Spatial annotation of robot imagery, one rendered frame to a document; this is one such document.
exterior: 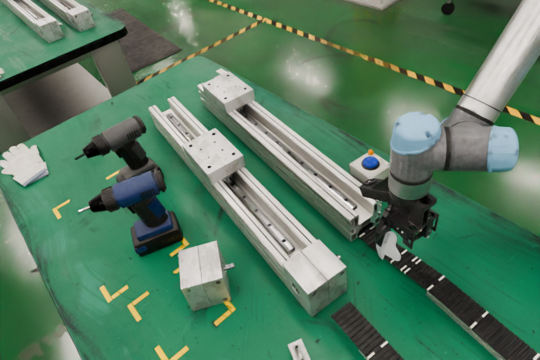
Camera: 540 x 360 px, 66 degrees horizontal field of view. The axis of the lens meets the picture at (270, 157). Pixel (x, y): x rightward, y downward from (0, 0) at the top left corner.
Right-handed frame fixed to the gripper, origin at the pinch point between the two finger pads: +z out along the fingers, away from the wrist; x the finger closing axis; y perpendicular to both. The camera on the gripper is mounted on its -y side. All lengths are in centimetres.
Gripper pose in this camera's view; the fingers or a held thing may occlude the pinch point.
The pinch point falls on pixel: (394, 243)
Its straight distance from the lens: 98.1
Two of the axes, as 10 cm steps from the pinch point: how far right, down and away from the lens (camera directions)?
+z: 1.4, 7.3, 6.7
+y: 5.5, 5.0, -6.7
